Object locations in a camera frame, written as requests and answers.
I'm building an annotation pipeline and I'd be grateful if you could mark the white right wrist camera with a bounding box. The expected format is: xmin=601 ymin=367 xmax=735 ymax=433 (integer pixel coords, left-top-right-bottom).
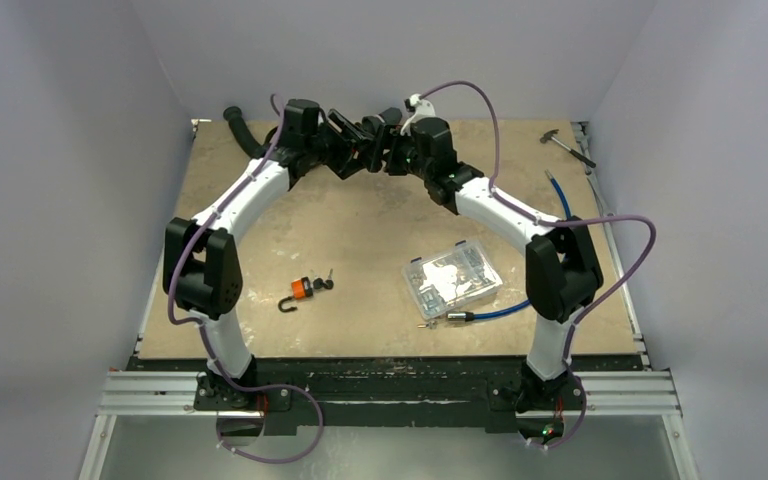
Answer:
xmin=399 ymin=94 xmax=436 ymax=136

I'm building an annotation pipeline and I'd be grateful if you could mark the black corrugated hose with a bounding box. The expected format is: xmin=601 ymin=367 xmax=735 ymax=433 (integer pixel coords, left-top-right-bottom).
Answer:
xmin=222 ymin=105 xmax=404 ymax=160

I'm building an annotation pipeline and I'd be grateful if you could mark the blue hose with fitting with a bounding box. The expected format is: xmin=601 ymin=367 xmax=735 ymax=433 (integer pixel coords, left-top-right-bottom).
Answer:
xmin=418 ymin=169 xmax=573 ymax=331

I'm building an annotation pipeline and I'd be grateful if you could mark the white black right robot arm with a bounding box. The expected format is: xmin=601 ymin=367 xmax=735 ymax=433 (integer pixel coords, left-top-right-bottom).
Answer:
xmin=357 ymin=112 xmax=604 ymax=407

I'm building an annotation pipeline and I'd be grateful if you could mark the orange padlock with keys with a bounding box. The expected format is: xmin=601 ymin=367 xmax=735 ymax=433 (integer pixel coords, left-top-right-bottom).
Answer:
xmin=277 ymin=269 xmax=334 ymax=313

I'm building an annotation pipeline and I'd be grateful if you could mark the clear plastic parts box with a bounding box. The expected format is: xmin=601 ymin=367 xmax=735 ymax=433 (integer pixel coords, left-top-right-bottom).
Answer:
xmin=402 ymin=239 xmax=503 ymax=321

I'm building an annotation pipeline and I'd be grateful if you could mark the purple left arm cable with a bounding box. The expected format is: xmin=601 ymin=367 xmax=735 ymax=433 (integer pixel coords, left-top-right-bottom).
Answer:
xmin=166 ymin=92 xmax=326 ymax=466

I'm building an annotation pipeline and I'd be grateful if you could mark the small hammer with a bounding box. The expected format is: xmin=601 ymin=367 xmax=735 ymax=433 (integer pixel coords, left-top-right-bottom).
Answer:
xmin=539 ymin=129 xmax=596 ymax=169

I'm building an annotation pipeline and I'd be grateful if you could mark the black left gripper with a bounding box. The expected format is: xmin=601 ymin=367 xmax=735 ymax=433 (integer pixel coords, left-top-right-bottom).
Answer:
xmin=305 ymin=111 xmax=372 ymax=178

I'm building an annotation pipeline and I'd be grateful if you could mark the black aluminium base frame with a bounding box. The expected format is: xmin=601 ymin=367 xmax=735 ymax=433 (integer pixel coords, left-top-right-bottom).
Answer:
xmin=99 ymin=356 xmax=680 ymax=436

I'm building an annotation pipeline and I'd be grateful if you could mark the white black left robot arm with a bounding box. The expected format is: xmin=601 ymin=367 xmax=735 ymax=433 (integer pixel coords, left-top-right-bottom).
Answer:
xmin=162 ymin=99 xmax=401 ymax=409

